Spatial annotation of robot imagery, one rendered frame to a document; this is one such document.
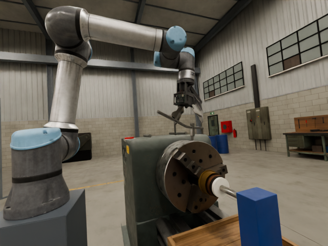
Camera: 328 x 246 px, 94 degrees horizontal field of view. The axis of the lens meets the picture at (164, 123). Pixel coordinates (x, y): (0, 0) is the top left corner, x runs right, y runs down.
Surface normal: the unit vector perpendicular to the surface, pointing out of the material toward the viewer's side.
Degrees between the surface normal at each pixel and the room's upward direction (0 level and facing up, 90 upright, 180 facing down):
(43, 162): 90
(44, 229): 90
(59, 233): 90
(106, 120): 90
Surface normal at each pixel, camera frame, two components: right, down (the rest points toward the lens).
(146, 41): 0.10, 0.66
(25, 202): 0.19, -0.36
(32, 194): 0.41, -0.37
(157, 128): 0.33, -0.07
